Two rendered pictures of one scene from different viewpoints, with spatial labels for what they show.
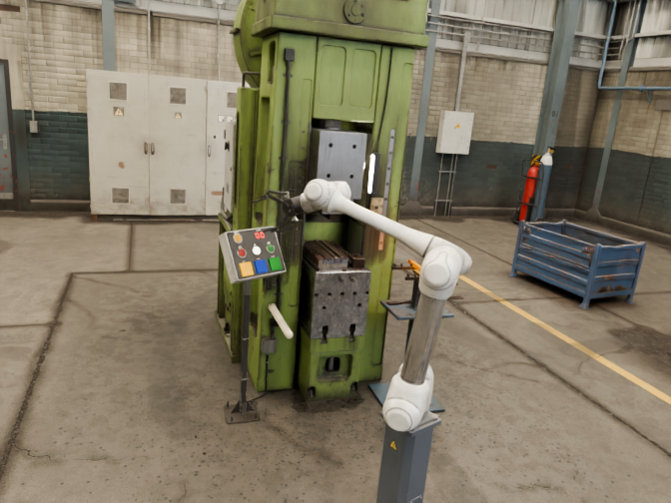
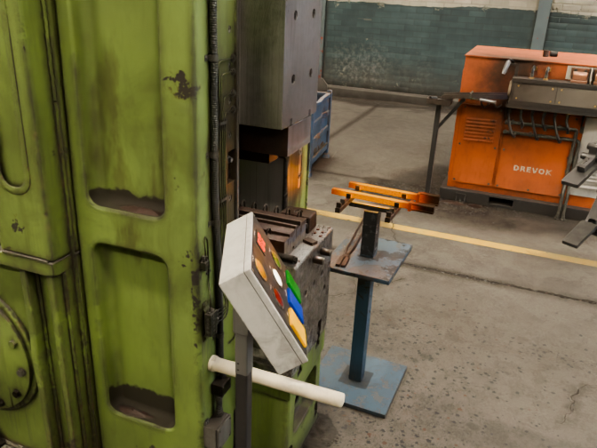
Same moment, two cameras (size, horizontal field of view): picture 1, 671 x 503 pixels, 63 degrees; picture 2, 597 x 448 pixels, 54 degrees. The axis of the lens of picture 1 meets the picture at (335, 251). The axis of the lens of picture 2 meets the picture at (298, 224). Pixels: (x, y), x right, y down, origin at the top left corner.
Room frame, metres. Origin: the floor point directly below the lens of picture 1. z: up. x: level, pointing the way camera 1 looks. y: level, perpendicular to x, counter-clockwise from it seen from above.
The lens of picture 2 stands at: (2.06, 1.40, 1.79)
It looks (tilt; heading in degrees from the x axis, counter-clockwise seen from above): 23 degrees down; 311
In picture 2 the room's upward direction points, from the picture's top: 3 degrees clockwise
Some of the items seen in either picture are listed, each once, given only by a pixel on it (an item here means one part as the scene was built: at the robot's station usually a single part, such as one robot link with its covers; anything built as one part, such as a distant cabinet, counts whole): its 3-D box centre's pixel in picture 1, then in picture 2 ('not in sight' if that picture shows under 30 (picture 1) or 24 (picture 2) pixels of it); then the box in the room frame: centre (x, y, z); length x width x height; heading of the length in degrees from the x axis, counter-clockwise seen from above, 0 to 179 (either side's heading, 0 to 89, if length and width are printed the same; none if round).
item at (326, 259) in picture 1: (323, 252); (241, 226); (3.49, 0.08, 0.96); 0.42 x 0.20 x 0.09; 21
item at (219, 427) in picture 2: (269, 344); (216, 429); (3.27, 0.39, 0.36); 0.09 x 0.07 x 0.12; 111
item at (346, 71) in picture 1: (335, 81); not in sight; (3.64, 0.09, 2.06); 0.44 x 0.41 x 0.47; 21
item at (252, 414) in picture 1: (242, 407); not in sight; (3.02, 0.50, 0.05); 0.22 x 0.22 x 0.09; 21
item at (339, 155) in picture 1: (335, 162); (247, 49); (3.50, 0.04, 1.57); 0.42 x 0.39 x 0.40; 21
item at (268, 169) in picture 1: (277, 220); (155, 193); (3.52, 0.41, 1.15); 0.44 x 0.26 x 2.30; 21
